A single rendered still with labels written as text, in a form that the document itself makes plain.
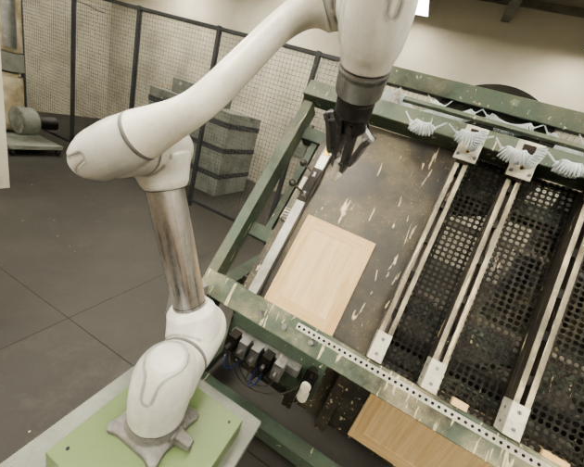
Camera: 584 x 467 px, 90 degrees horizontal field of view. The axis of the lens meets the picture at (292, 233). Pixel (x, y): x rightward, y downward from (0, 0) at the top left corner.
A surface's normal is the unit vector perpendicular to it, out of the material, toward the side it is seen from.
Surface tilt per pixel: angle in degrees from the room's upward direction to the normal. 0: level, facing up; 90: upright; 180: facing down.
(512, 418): 58
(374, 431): 90
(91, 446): 1
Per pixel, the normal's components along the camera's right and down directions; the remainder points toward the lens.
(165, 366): 0.27, -0.87
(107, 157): -0.03, 0.69
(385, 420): -0.41, 0.23
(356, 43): -0.59, 0.69
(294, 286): -0.19, -0.27
